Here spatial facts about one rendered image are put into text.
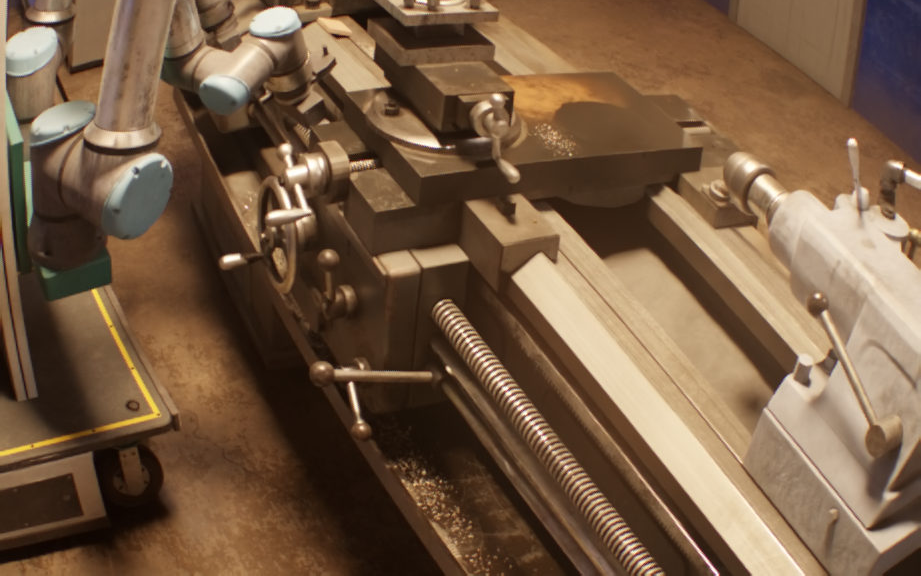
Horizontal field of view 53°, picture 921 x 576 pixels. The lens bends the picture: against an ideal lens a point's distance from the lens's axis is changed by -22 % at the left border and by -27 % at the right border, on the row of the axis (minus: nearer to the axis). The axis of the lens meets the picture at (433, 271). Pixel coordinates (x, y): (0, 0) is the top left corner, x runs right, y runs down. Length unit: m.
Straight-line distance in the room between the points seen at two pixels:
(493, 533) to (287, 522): 0.66
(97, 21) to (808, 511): 3.75
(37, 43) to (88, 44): 2.27
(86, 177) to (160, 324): 1.30
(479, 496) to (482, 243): 0.45
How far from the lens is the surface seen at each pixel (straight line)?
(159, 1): 1.65
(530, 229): 1.76
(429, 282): 1.80
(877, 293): 1.30
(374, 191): 1.80
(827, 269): 1.36
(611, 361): 1.58
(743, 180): 1.54
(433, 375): 1.87
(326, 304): 1.90
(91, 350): 2.38
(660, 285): 1.98
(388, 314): 1.80
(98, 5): 4.48
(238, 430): 2.66
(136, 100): 1.69
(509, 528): 1.91
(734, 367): 1.83
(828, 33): 5.41
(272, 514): 2.45
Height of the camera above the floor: 1.77
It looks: 33 degrees down
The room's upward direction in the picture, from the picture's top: 6 degrees clockwise
